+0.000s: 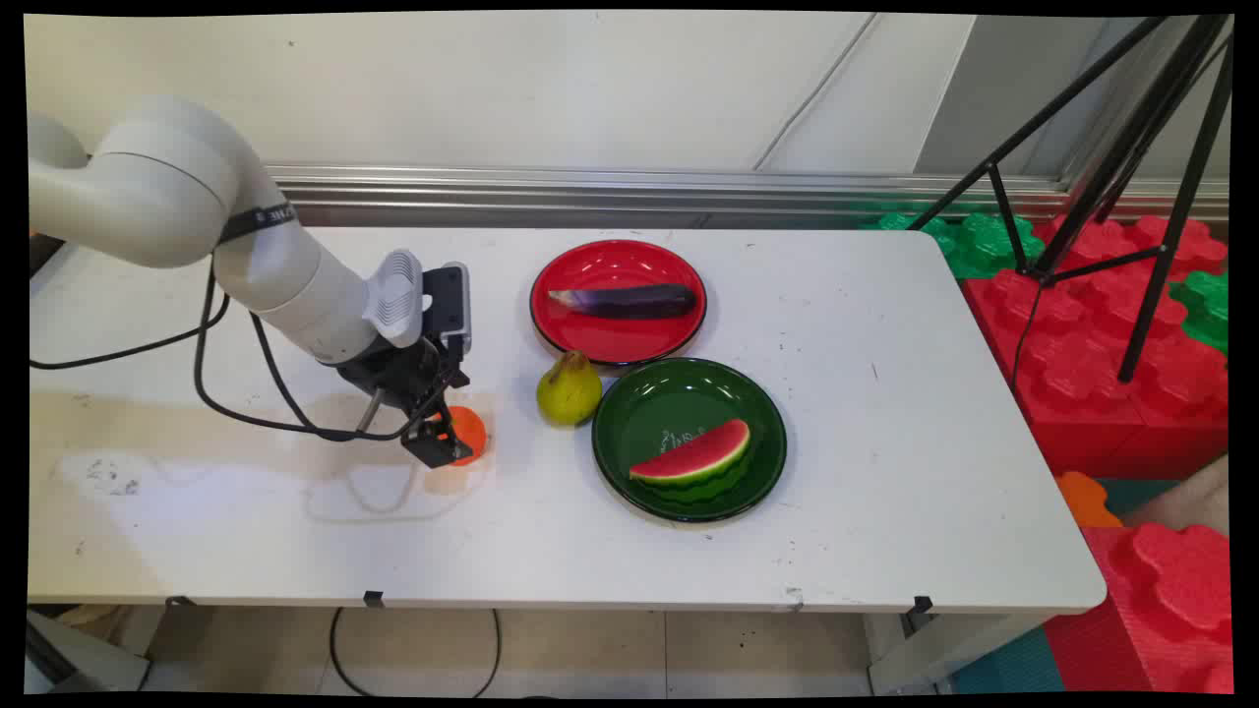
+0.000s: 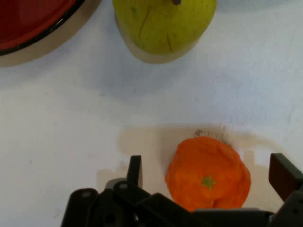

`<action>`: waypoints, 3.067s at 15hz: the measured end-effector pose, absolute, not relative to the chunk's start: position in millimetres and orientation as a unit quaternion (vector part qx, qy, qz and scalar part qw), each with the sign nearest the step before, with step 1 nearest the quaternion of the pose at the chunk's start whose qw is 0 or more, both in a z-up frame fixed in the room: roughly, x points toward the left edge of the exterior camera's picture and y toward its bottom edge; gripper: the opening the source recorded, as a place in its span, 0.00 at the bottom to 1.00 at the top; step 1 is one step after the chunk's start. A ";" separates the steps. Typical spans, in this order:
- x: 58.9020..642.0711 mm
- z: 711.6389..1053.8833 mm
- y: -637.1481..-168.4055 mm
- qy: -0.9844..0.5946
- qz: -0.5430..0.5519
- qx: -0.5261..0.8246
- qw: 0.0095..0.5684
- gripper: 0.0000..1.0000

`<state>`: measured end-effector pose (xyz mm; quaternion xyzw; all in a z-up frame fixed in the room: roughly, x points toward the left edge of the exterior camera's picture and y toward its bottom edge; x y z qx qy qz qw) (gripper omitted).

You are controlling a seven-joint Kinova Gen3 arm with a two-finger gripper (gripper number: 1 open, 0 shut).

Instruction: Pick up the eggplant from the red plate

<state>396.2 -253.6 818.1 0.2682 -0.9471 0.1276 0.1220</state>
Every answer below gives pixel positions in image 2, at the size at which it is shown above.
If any yellow-green toy pear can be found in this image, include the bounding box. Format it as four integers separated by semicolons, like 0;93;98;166
112;0;217;54

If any orange toy fruit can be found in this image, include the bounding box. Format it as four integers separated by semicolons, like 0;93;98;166
165;136;251;212

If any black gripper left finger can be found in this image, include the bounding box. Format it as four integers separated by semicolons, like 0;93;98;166
60;155;197;227

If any red plate with black rim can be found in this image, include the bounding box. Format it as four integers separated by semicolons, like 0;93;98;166
0;0;86;57

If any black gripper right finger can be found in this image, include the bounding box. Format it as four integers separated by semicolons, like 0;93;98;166
268;153;303;227

